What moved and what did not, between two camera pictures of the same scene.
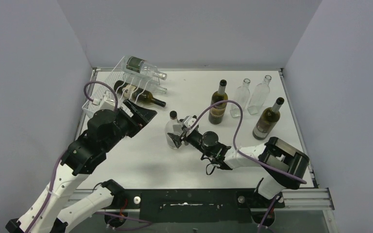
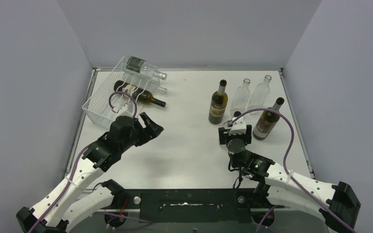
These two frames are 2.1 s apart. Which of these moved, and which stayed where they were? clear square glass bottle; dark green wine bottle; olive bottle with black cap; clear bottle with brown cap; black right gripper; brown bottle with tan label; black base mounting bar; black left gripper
Moved: clear bottle with brown cap; black left gripper; black right gripper
Stayed: olive bottle with black cap; black base mounting bar; clear square glass bottle; dark green wine bottle; brown bottle with tan label
